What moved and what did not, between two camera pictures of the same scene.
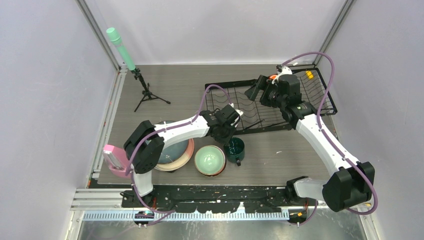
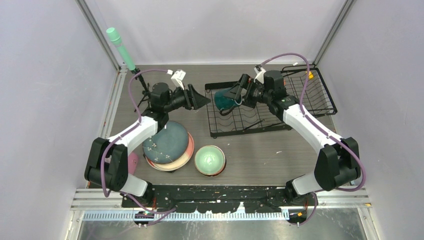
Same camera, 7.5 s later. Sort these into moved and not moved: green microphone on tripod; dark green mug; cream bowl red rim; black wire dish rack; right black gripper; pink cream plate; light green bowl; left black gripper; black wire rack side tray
Moved: left black gripper; right black gripper; dark green mug
Not moved: pink cream plate; light green bowl; black wire dish rack; cream bowl red rim; green microphone on tripod; black wire rack side tray
